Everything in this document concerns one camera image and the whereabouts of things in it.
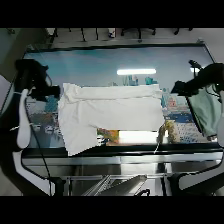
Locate silver frame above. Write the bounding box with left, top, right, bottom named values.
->
left=13, top=151, right=224, bottom=197

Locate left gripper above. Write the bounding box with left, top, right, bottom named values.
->
left=38, top=84, right=62, bottom=101

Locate pale green garment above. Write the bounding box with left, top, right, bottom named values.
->
left=186, top=87, right=223, bottom=142

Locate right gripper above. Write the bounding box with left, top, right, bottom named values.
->
left=170, top=80, right=195, bottom=98

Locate black cable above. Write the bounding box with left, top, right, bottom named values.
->
left=29, top=122, right=56, bottom=188

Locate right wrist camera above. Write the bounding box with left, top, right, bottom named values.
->
left=188, top=59, right=203, bottom=70

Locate white T-shirt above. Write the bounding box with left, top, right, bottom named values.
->
left=57, top=82, right=167, bottom=157

